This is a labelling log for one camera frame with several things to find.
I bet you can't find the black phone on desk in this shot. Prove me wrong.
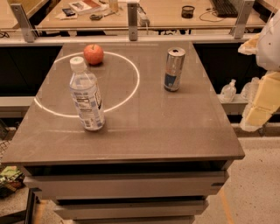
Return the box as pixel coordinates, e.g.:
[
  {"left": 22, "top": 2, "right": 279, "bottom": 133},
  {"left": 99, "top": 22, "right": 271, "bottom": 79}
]
[{"left": 62, "top": 8, "right": 75, "bottom": 17}]

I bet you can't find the green snack bag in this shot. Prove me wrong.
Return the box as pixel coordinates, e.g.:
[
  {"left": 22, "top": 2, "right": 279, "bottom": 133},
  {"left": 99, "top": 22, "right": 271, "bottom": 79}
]
[{"left": 0, "top": 166, "right": 25, "bottom": 199}]

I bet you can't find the book on desk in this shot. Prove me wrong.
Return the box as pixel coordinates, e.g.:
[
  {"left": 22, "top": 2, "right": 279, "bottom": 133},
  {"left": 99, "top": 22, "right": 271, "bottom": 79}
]
[{"left": 69, "top": 0, "right": 102, "bottom": 15}]

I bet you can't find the metal post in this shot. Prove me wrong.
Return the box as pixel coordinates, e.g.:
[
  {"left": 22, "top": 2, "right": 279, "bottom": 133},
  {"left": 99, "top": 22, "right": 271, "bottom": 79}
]
[
  {"left": 127, "top": 2, "right": 137, "bottom": 41},
  {"left": 231, "top": 0, "right": 255, "bottom": 39},
  {"left": 10, "top": 3, "right": 38, "bottom": 43}
]

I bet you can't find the clear bottle behind table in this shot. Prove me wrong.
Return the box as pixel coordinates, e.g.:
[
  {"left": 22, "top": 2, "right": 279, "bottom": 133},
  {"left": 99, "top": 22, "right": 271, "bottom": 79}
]
[
  {"left": 220, "top": 79, "right": 236, "bottom": 103},
  {"left": 241, "top": 77, "right": 260, "bottom": 102}
]

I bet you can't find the white power strip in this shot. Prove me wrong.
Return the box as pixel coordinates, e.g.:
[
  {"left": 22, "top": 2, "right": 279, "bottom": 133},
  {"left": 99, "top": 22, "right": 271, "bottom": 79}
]
[{"left": 137, "top": 5, "right": 150, "bottom": 27}]

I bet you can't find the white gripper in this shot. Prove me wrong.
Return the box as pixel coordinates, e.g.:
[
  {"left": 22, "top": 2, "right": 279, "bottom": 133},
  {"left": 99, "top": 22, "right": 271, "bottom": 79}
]
[{"left": 238, "top": 10, "right": 280, "bottom": 132}]

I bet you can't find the metal post middle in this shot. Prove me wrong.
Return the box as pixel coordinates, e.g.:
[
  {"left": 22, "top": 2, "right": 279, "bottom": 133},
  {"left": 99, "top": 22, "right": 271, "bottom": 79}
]
[{"left": 127, "top": 2, "right": 137, "bottom": 41}]

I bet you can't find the black keyboard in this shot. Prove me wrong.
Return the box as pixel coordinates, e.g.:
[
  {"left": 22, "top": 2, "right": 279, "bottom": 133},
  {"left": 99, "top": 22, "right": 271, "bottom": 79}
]
[{"left": 209, "top": 0, "right": 242, "bottom": 18}]

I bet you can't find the clear plastic water bottle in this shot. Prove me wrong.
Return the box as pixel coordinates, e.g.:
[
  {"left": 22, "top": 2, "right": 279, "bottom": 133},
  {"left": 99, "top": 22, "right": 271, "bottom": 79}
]
[{"left": 69, "top": 56, "right": 105, "bottom": 131}]

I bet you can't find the grey drawer cabinet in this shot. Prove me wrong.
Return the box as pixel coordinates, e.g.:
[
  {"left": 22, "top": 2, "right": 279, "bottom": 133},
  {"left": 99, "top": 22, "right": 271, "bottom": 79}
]
[{"left": 3, "top": 42, "right": 244, "bottom": 224}]

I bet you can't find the black round cup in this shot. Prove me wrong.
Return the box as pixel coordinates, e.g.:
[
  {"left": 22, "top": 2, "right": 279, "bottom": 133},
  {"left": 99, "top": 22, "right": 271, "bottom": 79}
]
[{"left": 181, "top": 5, "right": 195, "bottom": 18}]

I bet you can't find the metal post right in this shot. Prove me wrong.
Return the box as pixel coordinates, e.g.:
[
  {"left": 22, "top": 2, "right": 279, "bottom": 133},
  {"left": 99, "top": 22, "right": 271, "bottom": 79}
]
[{"left": 231, "top": 0, "right": 255, "bottom": 39}]

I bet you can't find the red apple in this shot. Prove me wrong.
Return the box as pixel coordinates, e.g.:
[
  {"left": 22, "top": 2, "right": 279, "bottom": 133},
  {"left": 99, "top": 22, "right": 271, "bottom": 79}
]
[{"left": 83, "top": 44, "right": 104, "bottom": 65}]

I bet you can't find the metal post left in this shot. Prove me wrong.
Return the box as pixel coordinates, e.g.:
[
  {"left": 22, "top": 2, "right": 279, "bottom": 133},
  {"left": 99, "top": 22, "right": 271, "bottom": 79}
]
[{"left": 10, "top": 3, "right": 38, "bottom": 43}]

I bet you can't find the silver blue redbull can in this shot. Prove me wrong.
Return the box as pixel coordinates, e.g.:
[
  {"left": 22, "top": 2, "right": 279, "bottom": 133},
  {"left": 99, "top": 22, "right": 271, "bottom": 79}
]
[{"left": 164, "top": 47, "right": 186, "bottom": 92}]

